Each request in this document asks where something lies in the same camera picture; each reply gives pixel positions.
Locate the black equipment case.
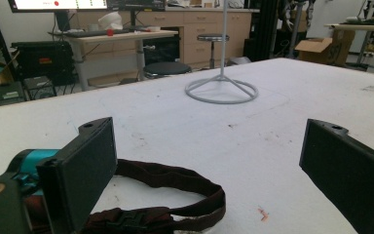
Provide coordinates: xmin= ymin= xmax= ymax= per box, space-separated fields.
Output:
xmin=11 ymin=40 xmax=76 ymax=86

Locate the white crumpled cloth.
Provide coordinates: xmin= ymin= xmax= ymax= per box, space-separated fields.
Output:
xmin=97 ymin=12 xmax=124 ymax=31

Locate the white side table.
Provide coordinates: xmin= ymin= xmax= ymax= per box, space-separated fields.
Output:
xmin=324 ymin=22 xmax=374 ymax=74

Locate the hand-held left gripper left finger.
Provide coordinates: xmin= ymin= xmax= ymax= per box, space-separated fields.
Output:
xmin=36 ymin=116 xmax=118 ymax=234

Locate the black keyboard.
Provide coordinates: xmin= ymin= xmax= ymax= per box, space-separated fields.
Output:
xmin=62 ymin=28 xmax=131 ymax=38

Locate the open cardboard box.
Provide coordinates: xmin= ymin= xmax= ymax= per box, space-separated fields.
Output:
xmin=294 ymin=29 xmax=355 ymax=68

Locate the white metal stand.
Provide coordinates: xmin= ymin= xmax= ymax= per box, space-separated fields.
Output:
xmin=184 ymin=0 xmax=260 ymax=105

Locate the computer monitor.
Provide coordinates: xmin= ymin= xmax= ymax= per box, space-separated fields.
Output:
xmin=7 ymin=0 xmax=110 ymax=14

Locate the wooden desk with grey legs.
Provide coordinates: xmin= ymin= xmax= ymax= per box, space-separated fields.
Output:
xmin=48 ymin=29 xmax=179 ymax=93

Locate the small black box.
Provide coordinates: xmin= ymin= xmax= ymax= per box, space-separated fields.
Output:
xmin=23 ymin=75 xmax=58 ymax=100

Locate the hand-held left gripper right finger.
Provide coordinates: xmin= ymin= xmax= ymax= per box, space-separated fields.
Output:
xmin=299 ymin=118 xmax=374 ymax=234

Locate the black box with label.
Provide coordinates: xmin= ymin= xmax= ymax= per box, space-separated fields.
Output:
xmin=0 ymin=81 xmax=26 ymax=108

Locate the dark maroon strap with buckle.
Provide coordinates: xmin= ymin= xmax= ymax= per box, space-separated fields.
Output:
xmin=22 ymin=158 xmax=227 ymax=234

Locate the wooden drawer cabinet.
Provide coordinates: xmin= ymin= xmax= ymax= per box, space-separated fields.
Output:
xmin=76 ymin=7 xmax=261 ymax=70

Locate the black round stool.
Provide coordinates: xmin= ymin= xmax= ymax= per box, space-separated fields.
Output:
xmin=197 ymin=33 xmax=231 ymax=70
xmin=143 ymin=61 xmax=193 ymax=79

